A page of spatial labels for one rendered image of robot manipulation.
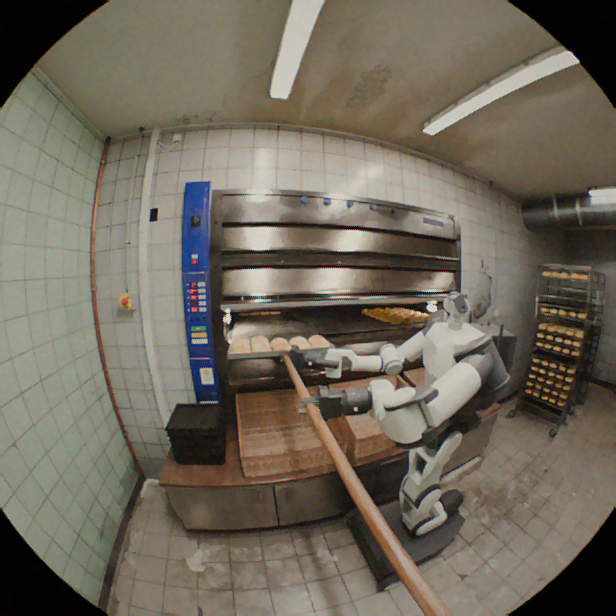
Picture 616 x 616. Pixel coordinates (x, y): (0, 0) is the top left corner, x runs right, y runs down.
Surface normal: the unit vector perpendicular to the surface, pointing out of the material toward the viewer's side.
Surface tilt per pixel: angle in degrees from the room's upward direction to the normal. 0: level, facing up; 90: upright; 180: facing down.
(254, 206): 91
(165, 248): 90
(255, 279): 70
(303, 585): 0
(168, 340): 90
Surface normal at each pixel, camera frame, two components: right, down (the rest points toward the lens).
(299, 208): 0.25, 0.14
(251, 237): 0.22, -0.23
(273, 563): 0.00, -0.99
